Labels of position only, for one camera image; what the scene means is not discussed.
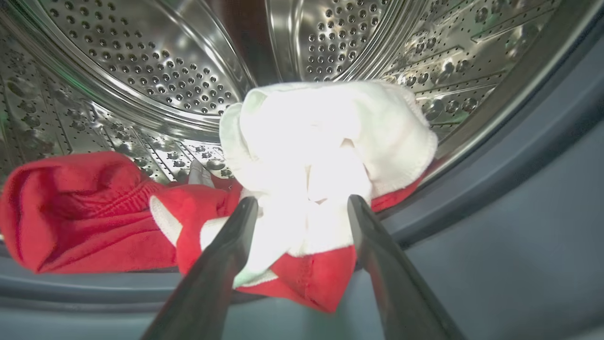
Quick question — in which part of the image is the grey rubber door gasket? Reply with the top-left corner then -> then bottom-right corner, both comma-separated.
0,0 -> 604,340

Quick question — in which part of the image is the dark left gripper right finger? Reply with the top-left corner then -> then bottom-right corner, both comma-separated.
347,195 -> 465,340

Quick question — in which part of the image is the stainless steel perforated drum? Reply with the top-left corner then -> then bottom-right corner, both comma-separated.
0,0 -> 604,189

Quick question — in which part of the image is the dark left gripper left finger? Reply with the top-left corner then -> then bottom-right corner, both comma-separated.
142,196 -> 259,340

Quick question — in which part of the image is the red and white garment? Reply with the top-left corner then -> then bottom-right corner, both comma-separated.
0,80 -> 439,313

